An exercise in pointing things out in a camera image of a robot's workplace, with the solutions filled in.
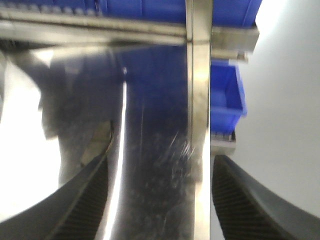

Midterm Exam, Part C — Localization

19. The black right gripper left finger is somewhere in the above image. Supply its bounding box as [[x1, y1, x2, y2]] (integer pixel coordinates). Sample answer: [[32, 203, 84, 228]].
[[0, 155, 109, 240]]

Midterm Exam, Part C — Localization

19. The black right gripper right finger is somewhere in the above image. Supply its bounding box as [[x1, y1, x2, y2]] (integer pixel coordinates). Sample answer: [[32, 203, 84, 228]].
[[211, 154, 320, 240]]

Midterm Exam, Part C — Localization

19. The grey brake pad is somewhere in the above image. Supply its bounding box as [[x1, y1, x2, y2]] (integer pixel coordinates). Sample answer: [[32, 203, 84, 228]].
[[80, 120, 115, 168]]

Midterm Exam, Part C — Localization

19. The blue bin under table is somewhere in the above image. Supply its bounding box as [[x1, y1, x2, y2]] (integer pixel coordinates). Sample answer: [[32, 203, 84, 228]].
[[209, 61, 248, 134]]

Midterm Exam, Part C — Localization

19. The large blue crate right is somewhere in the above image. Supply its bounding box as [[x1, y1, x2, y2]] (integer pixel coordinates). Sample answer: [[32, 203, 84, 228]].
[[98, 0, 262, 28]]

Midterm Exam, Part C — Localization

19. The stainless steel rack frame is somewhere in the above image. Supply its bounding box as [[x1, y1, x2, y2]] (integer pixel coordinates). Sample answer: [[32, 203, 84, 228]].
[[0, 0, 259, 240]]

